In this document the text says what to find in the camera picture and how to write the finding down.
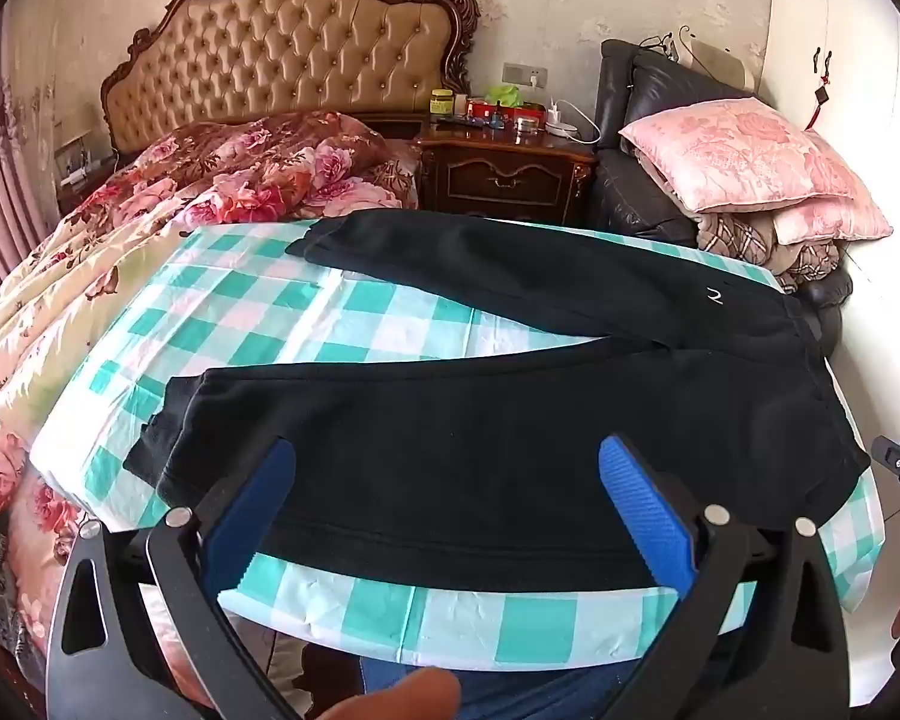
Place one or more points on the green plastic bag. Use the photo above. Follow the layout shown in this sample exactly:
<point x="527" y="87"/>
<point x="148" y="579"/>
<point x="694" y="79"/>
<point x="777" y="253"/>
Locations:
<point x="504" y="94"/>

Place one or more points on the person's left hand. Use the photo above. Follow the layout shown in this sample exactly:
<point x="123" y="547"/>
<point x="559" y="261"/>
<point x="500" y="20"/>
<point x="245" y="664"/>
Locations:
<point x="412" y="697"/>

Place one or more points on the white power strip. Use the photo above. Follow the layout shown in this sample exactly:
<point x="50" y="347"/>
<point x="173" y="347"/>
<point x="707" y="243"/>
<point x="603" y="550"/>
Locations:
<point x="566" y="124"/>

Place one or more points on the floral quilt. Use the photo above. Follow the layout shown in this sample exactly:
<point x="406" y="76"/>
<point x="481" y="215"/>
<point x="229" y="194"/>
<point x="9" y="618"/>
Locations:
<point x="82" y="277"/>

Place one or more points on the pink curtain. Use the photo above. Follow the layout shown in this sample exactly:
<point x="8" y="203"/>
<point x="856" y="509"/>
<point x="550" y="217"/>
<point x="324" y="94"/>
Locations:
<point x="0" y="165"/>

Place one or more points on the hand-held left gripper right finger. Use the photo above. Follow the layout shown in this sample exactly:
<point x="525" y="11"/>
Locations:
<point x="645" y="510"/>

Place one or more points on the red tassel ornament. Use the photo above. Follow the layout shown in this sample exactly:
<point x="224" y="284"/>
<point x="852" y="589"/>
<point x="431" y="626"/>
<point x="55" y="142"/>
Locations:
<point x="820" y="94"/>

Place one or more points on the white wardrobe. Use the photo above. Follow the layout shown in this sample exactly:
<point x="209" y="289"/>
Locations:
<point x="855" y="15"/>

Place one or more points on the tufted leather wooden headboard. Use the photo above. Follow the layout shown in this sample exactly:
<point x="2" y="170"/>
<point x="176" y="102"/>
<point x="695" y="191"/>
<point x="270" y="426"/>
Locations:
<point x="285" y="45"/>

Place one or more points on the black pants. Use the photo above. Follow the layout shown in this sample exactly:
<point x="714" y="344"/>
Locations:
<point x="495" y="427"/>

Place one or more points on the wall socket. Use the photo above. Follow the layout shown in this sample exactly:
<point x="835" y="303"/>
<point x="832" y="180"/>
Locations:
<point x="523" y="75"/>

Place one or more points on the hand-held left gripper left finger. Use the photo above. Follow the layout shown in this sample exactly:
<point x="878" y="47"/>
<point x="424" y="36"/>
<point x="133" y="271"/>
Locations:
<point x="247" y="517"/>

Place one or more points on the teal white checked cloth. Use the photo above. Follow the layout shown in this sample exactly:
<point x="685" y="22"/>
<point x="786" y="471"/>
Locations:
<point x="270" y="300"/>

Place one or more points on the black leather sofa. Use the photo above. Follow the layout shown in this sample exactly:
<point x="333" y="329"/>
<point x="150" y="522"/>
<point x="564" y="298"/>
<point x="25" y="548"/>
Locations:
<point x="630" y="187"/>

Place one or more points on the dark wooden nightstand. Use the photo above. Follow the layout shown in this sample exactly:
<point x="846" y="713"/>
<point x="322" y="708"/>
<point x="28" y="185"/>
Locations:
<point x="495" y="172"/>

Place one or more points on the round metal tin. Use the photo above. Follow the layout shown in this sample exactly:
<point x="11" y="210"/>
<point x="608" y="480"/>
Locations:
<point x="529" y="127"/>

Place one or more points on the plaid folded blanket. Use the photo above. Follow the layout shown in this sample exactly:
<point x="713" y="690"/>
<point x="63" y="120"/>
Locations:
<point x="735" y="240"/>

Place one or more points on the small pink floral pillow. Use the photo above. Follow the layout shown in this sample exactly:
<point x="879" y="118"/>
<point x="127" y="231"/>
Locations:
<point x="840" y="221"/>

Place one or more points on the yellow jar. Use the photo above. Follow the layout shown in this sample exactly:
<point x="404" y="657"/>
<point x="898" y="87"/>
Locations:
<point x="442" y="103"/>

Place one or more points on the large pink floral pillow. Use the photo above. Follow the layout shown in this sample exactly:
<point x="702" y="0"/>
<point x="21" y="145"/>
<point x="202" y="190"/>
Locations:
<point x="735" y="150"/>

